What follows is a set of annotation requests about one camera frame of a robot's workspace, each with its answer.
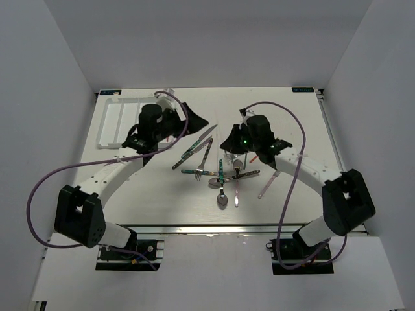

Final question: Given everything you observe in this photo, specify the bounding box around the green handled spoon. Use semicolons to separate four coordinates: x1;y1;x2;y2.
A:
217;159;228;207

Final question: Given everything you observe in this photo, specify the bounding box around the white divided utensil tray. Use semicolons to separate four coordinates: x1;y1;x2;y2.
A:
96;97;157;149

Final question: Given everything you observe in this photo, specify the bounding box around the dark handled spoon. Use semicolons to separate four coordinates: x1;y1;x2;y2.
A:
208;170;261;189

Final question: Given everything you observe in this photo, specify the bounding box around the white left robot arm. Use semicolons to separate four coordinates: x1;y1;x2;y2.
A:
54;100;209;259

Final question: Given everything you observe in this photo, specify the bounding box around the green chopstick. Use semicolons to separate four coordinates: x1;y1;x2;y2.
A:
243;153;248;170

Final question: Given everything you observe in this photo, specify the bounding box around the green handled fork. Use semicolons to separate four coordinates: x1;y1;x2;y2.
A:
181;169;219;176

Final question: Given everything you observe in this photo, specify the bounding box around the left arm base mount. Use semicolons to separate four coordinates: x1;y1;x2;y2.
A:
95;235;165;272

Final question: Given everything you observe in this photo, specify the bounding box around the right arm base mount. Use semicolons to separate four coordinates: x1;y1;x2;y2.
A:
265;238;334;275

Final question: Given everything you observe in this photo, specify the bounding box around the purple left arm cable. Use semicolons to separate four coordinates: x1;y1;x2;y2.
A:
27;90;191;249

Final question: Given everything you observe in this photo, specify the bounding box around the grey handled fork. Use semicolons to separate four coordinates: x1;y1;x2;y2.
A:
195;137;213;181

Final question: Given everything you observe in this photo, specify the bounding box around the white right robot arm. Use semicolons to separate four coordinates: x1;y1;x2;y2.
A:
220;115;375;259

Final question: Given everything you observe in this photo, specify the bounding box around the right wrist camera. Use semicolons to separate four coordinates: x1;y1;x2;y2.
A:
239;108;255;123

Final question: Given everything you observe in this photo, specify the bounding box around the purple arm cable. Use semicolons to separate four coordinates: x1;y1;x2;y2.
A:
27;90;191;249
239;101;348;271

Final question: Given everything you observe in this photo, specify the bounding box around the pink handled knife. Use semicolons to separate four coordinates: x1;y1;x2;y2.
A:
257;170;280;199

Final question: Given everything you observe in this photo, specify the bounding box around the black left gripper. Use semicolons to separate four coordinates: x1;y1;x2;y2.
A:
153;102;208;142

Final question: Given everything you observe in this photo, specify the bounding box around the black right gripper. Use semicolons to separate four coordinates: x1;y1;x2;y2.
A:
220;124;260;155

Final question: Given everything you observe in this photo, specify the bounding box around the pink handled spoon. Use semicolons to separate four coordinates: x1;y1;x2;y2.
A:
233;159;243;207

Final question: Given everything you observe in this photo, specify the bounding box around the green handled table knife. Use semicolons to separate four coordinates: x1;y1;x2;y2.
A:
172;124;217;170

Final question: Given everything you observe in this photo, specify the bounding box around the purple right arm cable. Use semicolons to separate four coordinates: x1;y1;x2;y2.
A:
239;101;348;271

